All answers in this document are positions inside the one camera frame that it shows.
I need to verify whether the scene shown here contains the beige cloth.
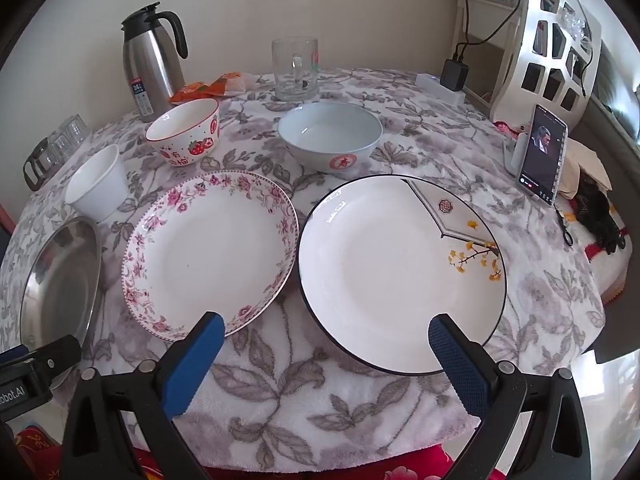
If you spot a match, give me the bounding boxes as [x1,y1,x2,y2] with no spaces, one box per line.
[557,137,613,196]

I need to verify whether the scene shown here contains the white orange snack packet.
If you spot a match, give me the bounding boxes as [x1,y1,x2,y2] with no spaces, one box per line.
[210,71,253,97]

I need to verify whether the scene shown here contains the black rimmed yellow leaf plate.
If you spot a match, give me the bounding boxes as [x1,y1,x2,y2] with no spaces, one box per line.
[297,174,508,377]

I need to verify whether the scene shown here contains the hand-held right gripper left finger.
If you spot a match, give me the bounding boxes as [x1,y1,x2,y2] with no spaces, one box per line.
[59,311,226,480]

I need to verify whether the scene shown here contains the small white cup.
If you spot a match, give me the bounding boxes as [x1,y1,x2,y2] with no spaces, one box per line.
[65,144,130,223]

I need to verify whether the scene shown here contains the strawberry print bowl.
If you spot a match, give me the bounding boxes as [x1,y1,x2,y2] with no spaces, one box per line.
[145,98,221,167]

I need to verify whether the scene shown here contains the red crochet item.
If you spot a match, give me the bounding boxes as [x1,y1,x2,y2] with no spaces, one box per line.
[492,120,526,142]

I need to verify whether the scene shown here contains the light blue bowl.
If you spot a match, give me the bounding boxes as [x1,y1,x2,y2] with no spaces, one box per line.
[277,101,384,177]

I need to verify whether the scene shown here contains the red white crochet mat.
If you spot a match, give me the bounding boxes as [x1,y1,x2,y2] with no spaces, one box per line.
[582,240,628,306]

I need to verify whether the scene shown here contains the red floral cloth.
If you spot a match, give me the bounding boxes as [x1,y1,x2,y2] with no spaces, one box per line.
[15,425,506,480]

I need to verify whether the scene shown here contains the white power strip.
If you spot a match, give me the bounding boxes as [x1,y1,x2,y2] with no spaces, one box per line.
[416,72,466,106]

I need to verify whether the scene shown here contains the stainless steel thermos jug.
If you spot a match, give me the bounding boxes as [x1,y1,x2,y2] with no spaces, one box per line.
[121,2,189,123]

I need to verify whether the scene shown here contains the grey floral blanket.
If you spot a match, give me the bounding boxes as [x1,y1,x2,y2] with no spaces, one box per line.
[0,67,608,466]

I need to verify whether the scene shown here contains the small black scissors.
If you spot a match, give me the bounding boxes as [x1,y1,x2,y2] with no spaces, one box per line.
[554,207,576,247]

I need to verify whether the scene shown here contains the black knitted cloth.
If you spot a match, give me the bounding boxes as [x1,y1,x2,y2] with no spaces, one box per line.
[575,170,628,256]

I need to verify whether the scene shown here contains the black charger adapter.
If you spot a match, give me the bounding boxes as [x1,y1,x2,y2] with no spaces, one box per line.
[440,59,471,93]

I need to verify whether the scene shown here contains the black rack of glass cups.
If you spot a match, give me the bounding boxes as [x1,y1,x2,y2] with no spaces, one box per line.
[23,114,91,192]

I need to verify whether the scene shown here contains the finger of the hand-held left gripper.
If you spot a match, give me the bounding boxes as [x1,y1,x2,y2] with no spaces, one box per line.
[0,334,82,390]

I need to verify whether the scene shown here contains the white cutout chair back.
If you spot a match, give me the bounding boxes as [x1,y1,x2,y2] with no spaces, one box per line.
[490,0,603,128]

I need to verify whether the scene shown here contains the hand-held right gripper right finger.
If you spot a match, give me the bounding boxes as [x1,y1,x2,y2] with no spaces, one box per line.
[427,313,593,480]

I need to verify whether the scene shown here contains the clear glass mug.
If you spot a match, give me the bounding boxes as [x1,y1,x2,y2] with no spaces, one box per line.
[271,36,320,102]

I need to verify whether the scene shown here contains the pink floral rim plate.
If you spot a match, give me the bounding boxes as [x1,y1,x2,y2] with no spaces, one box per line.
[121,170,299,343]

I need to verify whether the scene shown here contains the white wooden shelf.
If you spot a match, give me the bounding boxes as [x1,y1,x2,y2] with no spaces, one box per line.
[452,0,531,111]

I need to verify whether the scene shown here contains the stainless steel plate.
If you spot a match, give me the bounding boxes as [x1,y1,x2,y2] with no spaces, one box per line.
[19,216,103,391]

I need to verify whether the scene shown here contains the black smartphone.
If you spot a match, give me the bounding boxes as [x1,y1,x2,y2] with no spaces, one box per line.
[516,104,571,207]

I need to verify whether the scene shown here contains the black charger cable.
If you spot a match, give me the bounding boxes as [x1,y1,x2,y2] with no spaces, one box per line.
[452,0,483,63]
[457,0,532,61]

